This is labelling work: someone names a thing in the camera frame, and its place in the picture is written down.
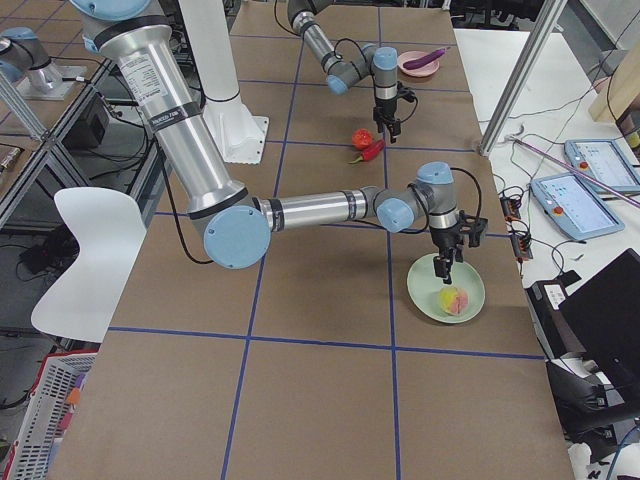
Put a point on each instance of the aluminium frame post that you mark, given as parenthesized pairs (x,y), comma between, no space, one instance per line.
(537,38)

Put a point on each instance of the white camera pole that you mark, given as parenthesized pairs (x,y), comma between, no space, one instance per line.
(208,35)

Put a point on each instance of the peach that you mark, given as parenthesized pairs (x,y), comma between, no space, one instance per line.
(453,300)

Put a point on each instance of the near teach pendant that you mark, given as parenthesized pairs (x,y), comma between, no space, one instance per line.
(575,209)

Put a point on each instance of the purple eggplant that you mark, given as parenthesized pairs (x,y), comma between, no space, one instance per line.
(424,60)

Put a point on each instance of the white plastic basket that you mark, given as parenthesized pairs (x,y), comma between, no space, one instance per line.
(50,407)

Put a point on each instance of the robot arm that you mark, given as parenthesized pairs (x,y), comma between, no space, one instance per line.
(205,135)
(346,63)

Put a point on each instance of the far teach pendant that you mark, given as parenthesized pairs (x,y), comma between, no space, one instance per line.
(605,161)

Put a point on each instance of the white chair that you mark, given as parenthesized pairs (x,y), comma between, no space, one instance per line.
(109,229)

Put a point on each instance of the teach pendant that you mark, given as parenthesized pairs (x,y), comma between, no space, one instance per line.
(605,161)
(575,209)

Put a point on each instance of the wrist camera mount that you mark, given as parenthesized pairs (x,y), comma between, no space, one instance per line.
(473,227)
(405,93)

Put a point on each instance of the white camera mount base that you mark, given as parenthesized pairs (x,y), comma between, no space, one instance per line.
(239,135)

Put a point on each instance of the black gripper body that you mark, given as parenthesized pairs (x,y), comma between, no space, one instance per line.
(384,109)
(444,239)

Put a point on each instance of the red pomegranate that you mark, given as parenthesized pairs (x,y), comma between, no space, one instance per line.
(362,139)

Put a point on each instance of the pink plate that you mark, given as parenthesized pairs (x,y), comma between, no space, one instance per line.
(423,72)

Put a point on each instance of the red chili pepper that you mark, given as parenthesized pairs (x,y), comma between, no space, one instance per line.
(370,152)

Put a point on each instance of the green plate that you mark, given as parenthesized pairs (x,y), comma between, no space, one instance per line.
(423,287)

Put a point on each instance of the black monitor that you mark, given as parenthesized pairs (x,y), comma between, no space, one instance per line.
(604,315)

